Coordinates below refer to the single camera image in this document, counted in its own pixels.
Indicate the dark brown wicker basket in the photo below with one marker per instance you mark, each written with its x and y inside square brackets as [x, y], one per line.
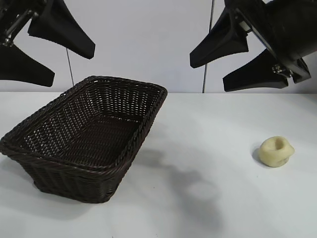
[74, 138]

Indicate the pale yellow egg yolk pastry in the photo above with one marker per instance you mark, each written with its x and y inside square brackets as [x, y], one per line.
[270, 158]

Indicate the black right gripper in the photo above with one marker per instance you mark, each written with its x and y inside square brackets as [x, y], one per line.
[284, 22]

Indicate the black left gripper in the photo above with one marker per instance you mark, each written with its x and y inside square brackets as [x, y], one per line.
[15, 15]

